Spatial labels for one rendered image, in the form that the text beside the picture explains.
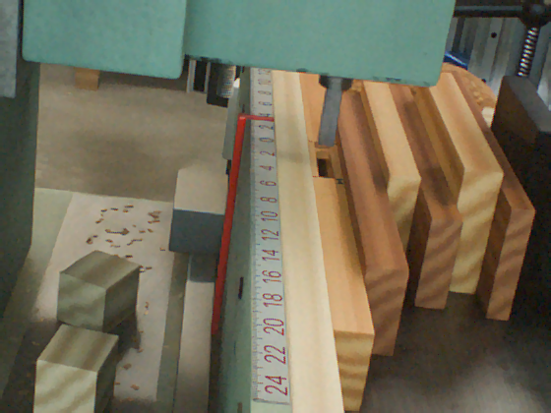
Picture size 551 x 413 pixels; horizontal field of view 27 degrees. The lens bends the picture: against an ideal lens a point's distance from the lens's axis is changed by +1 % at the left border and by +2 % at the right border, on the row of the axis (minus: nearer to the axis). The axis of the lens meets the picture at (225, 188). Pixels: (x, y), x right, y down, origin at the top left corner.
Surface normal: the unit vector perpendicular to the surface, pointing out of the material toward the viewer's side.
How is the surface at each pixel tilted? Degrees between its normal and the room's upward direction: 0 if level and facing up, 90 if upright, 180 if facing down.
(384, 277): 90
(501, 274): 90
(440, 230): 90
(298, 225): 0
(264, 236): 0
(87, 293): 90
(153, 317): 0
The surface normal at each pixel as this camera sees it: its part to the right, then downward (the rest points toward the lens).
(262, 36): -0.02, 0.40
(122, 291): 0.88, 0.28
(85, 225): 0.11, -0.91
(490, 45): -0.26, 0.36
